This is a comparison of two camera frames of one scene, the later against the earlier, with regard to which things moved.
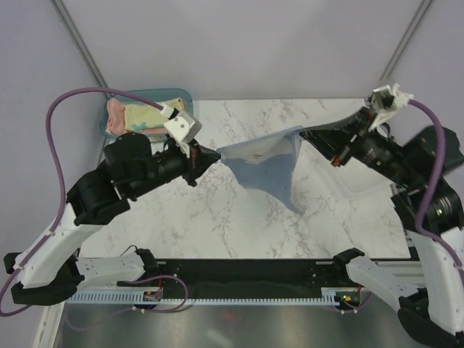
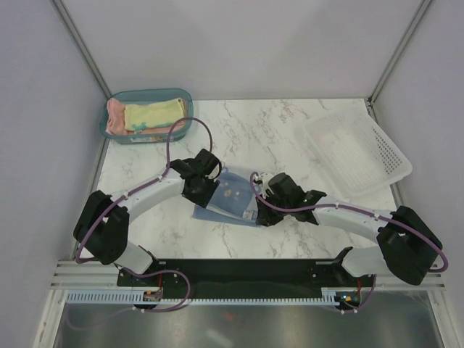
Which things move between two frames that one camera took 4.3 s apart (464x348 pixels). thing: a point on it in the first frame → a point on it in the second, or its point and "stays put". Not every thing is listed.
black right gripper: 334,136 → 263,216
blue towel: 267,162 → 234,201
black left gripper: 197,157 → 203,201
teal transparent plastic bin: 122,114 stays put
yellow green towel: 141,116 stays put
